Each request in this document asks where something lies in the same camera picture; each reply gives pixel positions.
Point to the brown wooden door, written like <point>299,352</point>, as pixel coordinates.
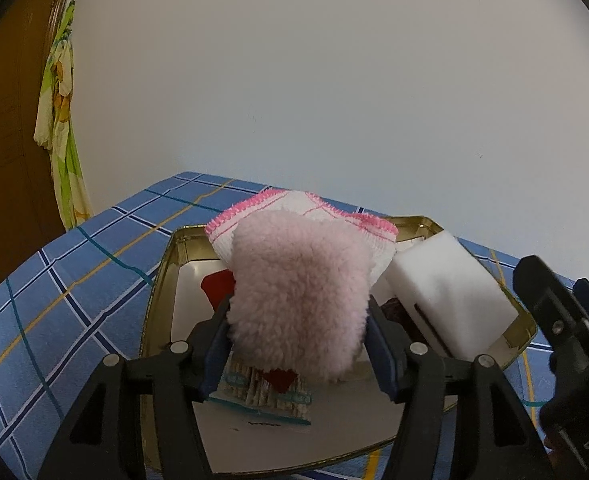
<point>9,160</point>

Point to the gold metal tin box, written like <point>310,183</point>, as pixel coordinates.
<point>157,310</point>

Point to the pink fluffy cloth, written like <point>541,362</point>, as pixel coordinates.
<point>299,290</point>

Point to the cotton swab packet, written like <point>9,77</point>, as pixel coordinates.
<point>254,395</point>

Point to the white paper liner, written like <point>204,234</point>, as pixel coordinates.
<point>324,425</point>

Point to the white sponge block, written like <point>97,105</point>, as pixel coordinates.
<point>449,285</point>

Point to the white cloth with pink trim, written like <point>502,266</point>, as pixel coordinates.
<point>299,205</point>

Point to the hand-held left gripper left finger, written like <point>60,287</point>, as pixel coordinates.
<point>217,350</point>

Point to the blue plaid bed sheet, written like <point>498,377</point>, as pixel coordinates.
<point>74,285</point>

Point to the green floral curtain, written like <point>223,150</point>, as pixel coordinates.
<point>62,110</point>

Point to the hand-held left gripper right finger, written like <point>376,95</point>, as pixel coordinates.
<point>382,355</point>

